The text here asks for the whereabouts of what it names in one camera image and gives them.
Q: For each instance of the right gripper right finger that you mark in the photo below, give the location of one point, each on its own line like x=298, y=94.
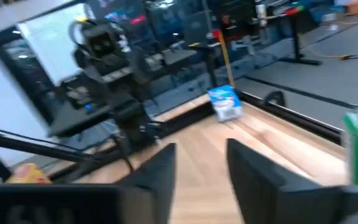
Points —
x=259, y=193

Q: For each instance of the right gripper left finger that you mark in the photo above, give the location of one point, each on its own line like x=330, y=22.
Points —
x=154, y=193

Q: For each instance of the blue cereal box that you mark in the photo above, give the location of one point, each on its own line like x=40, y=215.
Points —
x=225, y=104

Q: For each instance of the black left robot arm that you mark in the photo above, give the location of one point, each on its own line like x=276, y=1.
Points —
x=126, y=115

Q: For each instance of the yellow cereal box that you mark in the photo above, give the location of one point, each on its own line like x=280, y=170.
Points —
x=26, y=175

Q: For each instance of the grey desk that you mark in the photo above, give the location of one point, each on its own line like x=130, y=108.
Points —
x=70, y=121

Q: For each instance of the black side table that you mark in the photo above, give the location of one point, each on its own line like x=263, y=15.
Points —
x=179, y=56

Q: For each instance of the black clamp bracket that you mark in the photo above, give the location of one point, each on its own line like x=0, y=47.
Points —
x=269, y=96

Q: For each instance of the black pedestal stand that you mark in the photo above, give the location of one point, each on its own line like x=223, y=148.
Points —
x=296, y=37

